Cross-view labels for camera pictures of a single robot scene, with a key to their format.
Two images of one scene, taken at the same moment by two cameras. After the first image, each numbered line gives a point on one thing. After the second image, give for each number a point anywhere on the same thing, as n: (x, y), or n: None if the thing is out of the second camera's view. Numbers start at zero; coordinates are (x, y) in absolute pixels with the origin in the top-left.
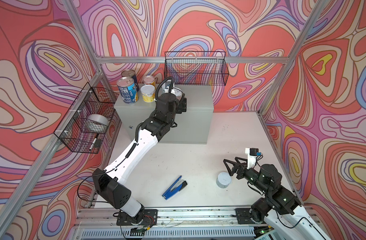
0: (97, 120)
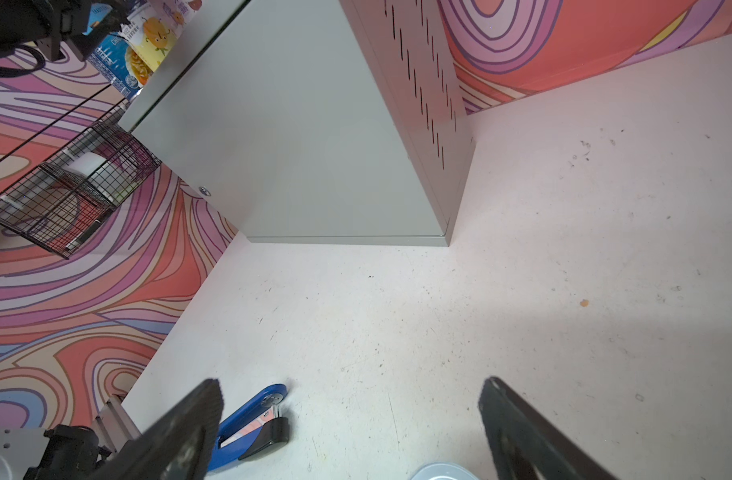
0: (83, 163)
